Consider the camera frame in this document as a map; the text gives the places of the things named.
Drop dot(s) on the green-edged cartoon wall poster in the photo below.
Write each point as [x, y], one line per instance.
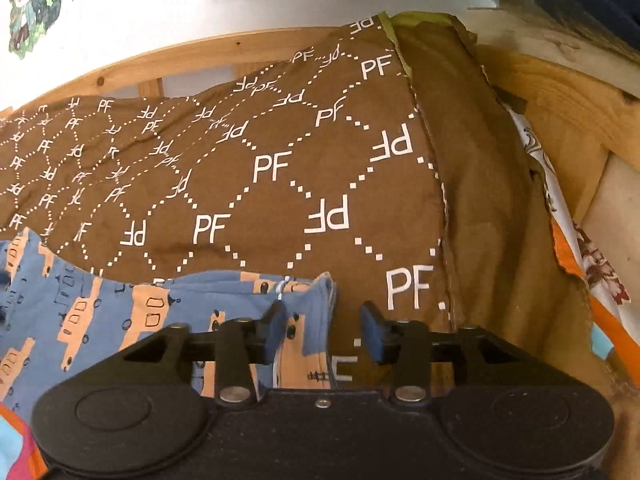
[35, 5]

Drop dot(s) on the brown printed blanket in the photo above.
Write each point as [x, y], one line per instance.
[300, 160]

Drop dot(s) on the multicoloured orange-edged bed sheet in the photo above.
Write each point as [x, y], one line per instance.
[15, 440]

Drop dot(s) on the wooden bed frame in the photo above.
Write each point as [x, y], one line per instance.
[550, 90]

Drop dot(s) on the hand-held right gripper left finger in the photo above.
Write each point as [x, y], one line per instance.
[274, 332]

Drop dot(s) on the blue pants with orange trucks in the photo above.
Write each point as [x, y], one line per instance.
[100, 310]

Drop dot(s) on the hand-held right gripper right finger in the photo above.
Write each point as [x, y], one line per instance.
[372, 332]

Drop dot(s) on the white and orange patterned cloth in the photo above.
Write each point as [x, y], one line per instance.
[600, 270]

